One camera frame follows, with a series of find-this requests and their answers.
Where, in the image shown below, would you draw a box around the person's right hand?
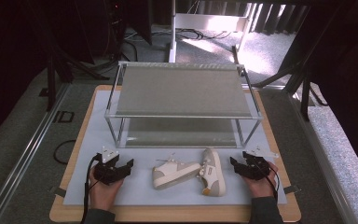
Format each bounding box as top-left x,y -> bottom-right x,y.
242,161 -> 280,199

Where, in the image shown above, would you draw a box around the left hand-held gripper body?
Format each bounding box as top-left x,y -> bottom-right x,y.
92,146 -> 126,187

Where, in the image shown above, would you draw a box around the grey tape strip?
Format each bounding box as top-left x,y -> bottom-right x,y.
283,184 -> 302,195
48,185 -> 67,199

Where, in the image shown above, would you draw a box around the black tripod stand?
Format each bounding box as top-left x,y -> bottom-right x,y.
250,59 -> 329,123
40,43 -> 111,113

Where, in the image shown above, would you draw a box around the metal two-tier shoe rack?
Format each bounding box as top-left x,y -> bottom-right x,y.
103,61 -> 264,149

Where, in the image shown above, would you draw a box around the black floor cables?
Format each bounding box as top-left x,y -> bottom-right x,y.
155,27 -> 233,42

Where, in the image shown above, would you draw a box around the aluminium frame rail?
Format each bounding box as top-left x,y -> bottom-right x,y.
285,90 -> 358,224
0,83 -> 71,224

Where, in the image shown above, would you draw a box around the white metal stand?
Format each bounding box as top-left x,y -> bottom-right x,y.
167,0 -> 255,63

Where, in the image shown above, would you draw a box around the black cable loop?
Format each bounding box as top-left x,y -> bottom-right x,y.
52,139 -> 77,165

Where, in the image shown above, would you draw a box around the wooden table board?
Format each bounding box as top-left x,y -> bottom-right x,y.
48,84 -> 303,224

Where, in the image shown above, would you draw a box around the white grey sneaker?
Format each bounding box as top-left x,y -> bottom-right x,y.
151,152 -> 202,191
198,147 -> 227,198

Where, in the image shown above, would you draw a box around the person's left hand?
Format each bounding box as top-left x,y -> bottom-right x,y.
88,169 -> 124,213

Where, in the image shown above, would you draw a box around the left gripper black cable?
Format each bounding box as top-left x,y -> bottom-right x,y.
79,154 -> 103,224

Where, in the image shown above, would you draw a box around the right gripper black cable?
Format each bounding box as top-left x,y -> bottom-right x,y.
262,164 -> 282,202

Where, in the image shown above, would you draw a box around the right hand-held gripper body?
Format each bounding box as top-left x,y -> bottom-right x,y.
241,146 -> 280,181

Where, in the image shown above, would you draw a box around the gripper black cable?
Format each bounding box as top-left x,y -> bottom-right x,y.
262,164 -> 282,202
79,154 -> 103,224

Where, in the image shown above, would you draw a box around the dark curtain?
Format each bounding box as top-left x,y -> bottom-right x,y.
279,0 -> 358,188
0,0 -> 153,150

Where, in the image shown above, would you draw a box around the light blue table mat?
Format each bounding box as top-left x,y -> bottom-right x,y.
62,89 -> 289,206

